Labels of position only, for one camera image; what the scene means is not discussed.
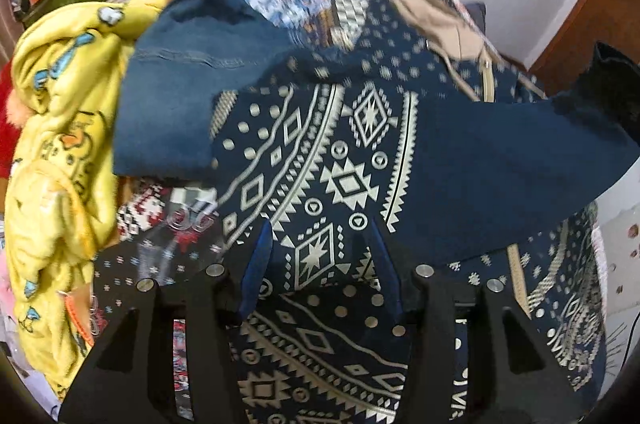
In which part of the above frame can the navy patterned garment beige lining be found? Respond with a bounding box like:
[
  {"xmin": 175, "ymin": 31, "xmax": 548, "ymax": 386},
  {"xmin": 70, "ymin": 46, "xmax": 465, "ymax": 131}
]
[{"xmin": 212, "ymin": 0, "xmax": 639, "ymax": 423}]

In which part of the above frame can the yellow cartoon fleece garment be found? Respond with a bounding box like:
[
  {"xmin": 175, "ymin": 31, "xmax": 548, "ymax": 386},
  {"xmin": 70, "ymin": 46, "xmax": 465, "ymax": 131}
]
[{"xmin": 4, "ymin": 0, "xmax": 166, "ymax": 398}]

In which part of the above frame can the red knit garment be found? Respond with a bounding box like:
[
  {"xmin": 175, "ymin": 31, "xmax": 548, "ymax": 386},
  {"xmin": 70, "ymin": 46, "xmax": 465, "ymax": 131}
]
[{"xmin": 0, "ymin": 62, "xmax": 20, "ymax": 178}]

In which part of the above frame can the blue denim garment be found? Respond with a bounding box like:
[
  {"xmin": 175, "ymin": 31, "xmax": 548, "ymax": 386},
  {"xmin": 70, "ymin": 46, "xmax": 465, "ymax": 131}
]
[{"xmin": 113, "ymin": 0, "xmax": 294, "ymax": 180}]

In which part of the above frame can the dark wooden door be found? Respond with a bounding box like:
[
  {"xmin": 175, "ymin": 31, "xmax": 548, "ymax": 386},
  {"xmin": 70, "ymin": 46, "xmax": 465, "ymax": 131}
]
[{"xmin": 530, "ymin": 0, "xmax": 640, "ymax": 96}]

